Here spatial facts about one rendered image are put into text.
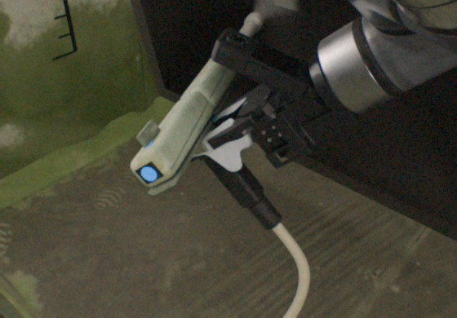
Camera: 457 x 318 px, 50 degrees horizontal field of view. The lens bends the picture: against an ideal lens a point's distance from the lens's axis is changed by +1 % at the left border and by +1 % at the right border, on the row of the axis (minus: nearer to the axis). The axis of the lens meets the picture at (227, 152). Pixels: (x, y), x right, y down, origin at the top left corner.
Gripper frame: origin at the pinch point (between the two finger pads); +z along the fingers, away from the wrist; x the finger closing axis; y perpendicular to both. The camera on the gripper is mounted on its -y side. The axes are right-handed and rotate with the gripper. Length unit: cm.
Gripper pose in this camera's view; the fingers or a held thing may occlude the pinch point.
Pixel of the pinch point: (197, 139)
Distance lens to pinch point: 64.3
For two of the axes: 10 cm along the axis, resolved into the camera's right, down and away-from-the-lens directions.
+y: 6.2, 7.2, 3.1
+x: 2.9, -5.7, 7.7
